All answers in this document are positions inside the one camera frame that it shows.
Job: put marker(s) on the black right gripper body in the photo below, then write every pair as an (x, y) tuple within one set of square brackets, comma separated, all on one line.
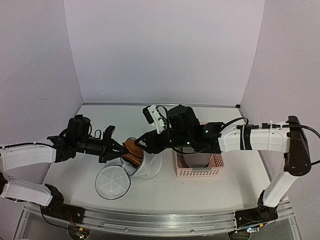
[(181, 140)]

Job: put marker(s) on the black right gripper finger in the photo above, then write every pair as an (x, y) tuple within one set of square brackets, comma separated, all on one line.
[(145, 148), (143, 140)]

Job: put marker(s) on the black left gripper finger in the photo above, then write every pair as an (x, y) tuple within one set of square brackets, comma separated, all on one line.
[(114, 145), (116, 154)]

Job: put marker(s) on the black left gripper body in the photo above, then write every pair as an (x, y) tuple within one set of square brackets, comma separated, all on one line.
[(98, 148)]

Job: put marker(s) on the dark grey bra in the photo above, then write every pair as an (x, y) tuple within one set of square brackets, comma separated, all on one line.
[(197, 160)]

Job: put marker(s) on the white mesh laundry bag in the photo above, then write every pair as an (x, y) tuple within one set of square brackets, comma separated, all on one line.
[(115, 180)]

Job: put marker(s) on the pink perforated plastic basket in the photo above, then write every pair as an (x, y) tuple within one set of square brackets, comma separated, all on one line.
[(206, 136)]

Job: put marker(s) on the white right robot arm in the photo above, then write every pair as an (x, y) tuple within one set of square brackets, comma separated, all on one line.
[(180, 129)]

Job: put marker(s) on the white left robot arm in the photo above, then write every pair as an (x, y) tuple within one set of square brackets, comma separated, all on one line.
[(76, 138)]

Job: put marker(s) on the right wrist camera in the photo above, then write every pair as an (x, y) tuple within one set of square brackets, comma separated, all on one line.
[(155, 118)]

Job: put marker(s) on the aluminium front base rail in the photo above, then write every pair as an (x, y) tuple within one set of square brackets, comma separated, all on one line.
[(168, 225)]

